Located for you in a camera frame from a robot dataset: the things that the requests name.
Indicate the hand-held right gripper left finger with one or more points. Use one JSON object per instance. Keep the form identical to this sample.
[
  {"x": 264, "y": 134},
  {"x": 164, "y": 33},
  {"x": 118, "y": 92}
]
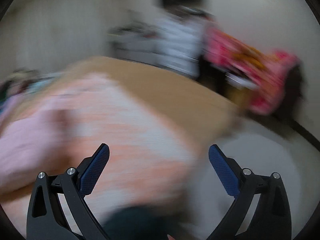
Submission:
[{"x": 96, "y": 166}]

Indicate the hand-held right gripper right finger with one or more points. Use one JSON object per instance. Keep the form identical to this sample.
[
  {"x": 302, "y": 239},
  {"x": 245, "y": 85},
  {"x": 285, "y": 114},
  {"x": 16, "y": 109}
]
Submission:
[{"x": 223, "y": 167}]

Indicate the pink quilted jacket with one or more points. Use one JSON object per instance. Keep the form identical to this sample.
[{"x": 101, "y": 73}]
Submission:
[{"x": 30, "y": 140}]

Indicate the orange plaid blanket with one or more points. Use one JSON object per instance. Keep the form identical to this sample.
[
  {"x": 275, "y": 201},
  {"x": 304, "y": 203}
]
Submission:
[{"x": 140, "y": 140}]

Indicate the person's dark trouser leg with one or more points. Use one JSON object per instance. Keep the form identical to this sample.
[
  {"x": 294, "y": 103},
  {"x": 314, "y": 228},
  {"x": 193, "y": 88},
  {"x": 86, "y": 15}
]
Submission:
[{"x": 140, "y": 225}]

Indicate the dark cloth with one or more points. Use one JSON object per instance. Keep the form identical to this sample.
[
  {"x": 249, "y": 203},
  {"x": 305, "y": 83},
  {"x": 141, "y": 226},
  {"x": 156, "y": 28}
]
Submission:
[{"x": 210, "y": 80}]

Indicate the bed with tan sheet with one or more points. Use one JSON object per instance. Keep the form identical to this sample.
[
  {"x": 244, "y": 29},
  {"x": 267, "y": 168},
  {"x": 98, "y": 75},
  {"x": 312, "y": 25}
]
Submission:
[{"x": 175, "y": 92}]

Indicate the pink cartoon blanket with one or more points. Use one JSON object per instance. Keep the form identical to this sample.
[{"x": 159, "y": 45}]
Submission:
[{"x": 262, "y": 80}]

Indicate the light blue garment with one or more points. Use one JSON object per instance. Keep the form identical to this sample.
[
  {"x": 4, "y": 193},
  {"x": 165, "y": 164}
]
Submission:
[{"x": 40, "y": 83}]

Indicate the grey desk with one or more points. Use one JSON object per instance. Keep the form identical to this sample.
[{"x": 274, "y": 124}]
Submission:
[{"x": 135, "y": 45}]

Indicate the white drawer cabinet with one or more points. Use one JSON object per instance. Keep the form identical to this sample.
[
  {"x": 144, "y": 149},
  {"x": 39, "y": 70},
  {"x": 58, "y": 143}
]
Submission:
[{"x": 180, "y": 42}]

